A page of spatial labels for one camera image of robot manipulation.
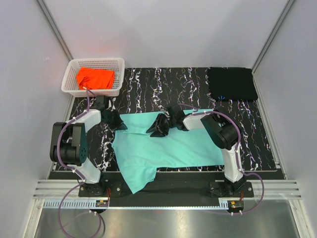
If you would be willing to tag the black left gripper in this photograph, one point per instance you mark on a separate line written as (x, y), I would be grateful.
(119, 125)

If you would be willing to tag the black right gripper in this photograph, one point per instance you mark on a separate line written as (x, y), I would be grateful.
(158, 123)

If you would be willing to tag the teal t shirt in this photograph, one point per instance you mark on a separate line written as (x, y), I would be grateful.
(139, 156)

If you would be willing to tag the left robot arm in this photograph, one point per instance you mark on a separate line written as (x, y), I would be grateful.
(69, 146)

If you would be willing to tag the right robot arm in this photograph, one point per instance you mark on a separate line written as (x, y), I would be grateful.
(223, 131)

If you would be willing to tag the orange t shirt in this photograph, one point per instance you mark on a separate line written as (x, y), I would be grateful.
(95, 79)

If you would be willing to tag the white plastic basket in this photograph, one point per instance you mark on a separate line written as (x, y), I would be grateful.
(69, 82)

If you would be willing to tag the left controller board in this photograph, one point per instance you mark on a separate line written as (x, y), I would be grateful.
(102, 203)

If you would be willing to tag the controller board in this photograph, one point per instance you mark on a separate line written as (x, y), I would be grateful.
(102, 203)
(236, 205)

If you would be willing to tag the folded black t shirt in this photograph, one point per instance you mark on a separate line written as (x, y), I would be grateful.
(231, 83)

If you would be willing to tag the right controller board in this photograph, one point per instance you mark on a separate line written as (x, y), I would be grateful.
(236, 205)

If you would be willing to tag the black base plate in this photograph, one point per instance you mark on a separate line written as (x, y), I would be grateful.
(179, 186)

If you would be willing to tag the white slotted cable duct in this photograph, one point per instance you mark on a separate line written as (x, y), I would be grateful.
(137, 204)

